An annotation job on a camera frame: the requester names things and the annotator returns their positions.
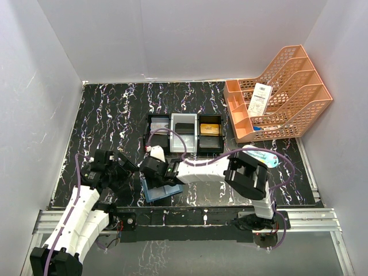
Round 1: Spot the blue leather card holder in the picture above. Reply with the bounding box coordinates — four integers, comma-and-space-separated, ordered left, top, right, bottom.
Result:
141, 178, 183, 203

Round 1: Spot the patterned white card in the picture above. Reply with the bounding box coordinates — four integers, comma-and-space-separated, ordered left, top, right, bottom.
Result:
150, 122, 169, 132

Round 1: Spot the three-compartment black white tray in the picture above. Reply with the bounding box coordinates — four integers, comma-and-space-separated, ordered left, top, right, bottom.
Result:
143, 113, 225, 155

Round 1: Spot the packaged nail clipper blister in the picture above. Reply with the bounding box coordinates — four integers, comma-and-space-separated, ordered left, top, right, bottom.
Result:
243, 145, 279, 168

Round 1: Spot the orange mesh file organizer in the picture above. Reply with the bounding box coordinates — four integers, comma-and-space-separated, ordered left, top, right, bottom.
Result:
224, 45, 333, 143

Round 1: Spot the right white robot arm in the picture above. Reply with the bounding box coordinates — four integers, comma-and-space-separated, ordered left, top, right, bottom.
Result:
139, 146, 274, 220

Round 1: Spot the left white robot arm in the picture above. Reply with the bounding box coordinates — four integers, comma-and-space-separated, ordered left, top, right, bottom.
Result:
29, 149, 138, 275

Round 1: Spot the black credit card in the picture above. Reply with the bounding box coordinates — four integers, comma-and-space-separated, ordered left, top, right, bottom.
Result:
175, 122, 195, 135

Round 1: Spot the gold credit card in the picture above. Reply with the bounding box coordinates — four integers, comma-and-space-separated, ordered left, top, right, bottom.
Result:
200, 124, 222, 136

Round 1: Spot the white paper receipt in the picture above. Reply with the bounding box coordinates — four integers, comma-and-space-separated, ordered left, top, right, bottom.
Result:
248, 83, 273, 117

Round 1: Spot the aluminium frame rail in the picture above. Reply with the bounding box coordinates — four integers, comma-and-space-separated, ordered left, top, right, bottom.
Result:
21, 208, 356, 276

